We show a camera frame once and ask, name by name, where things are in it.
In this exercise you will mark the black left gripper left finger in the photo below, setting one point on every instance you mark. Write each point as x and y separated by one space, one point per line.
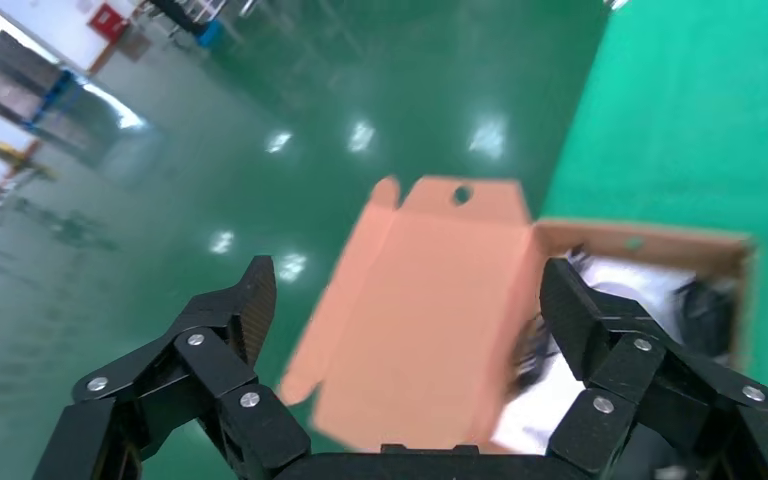
225 371

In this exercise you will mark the red wall sign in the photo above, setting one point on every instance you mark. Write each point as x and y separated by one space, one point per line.
107 20

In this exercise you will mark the yellow pallet truck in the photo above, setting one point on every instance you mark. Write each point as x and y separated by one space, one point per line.
20 158

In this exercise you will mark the blue bin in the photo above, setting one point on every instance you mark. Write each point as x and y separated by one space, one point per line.
210 33

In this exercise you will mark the white printed leaflet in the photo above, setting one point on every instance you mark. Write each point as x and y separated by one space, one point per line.
636 291

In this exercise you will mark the green table cloth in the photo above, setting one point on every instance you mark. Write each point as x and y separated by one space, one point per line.
689 99

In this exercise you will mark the blue warehouse shelf rack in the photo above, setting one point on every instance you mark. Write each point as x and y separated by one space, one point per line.
46 99

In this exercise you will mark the orange cardboard box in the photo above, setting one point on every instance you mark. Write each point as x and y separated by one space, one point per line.
424 298

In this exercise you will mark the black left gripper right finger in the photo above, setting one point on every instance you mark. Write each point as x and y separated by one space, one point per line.
629 371

